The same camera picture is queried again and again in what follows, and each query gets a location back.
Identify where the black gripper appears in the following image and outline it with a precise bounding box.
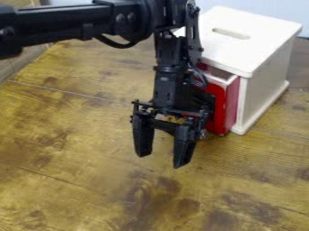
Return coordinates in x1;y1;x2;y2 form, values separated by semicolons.
131;32;208;169

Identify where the black metal drawer handle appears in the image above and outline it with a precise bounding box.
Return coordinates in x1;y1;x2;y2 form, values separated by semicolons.
190;88;215;119

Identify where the red wooden drawer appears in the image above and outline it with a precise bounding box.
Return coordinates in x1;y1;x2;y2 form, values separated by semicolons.
196;62;240;135

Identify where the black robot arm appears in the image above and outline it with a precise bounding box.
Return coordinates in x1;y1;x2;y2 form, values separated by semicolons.
0;0;215;168

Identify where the white wooden box cabinet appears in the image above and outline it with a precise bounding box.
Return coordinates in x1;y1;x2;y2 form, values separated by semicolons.
172;5;302;136

